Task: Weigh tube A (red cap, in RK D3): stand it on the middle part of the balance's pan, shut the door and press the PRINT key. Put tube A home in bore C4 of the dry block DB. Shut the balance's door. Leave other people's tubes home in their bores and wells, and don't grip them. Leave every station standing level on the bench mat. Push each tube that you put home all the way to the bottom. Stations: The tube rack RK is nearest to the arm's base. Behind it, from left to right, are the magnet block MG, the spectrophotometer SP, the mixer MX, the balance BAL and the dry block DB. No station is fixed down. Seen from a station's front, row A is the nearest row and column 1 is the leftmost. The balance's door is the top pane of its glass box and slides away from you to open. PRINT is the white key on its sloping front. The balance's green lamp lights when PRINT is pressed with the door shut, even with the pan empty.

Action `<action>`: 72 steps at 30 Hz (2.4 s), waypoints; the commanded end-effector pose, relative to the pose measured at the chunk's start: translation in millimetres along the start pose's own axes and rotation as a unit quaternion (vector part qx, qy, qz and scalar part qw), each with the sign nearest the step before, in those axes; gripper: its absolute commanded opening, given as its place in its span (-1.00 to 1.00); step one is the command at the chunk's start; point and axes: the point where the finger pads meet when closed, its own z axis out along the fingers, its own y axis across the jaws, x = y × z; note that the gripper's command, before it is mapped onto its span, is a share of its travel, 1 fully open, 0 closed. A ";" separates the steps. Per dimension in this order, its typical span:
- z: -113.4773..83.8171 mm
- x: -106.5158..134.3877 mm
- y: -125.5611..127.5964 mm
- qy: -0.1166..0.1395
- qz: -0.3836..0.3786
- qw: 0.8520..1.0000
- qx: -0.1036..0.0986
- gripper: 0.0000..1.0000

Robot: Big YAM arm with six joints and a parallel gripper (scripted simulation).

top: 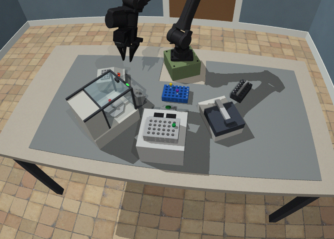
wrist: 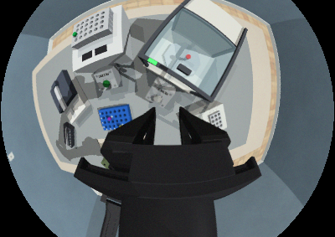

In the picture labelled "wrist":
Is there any white block with round holes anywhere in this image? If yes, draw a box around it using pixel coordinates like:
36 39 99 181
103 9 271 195
190 100 227 129

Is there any blue tube rack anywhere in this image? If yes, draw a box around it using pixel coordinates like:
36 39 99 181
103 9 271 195
98 104 132 131

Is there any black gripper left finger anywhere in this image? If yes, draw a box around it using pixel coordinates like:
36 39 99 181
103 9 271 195
105 107 156 145

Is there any grey bench mat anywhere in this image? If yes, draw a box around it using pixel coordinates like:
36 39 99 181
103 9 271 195
36 14 253 167

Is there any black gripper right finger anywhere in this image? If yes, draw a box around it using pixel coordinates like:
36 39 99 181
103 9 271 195
179 106 231 147

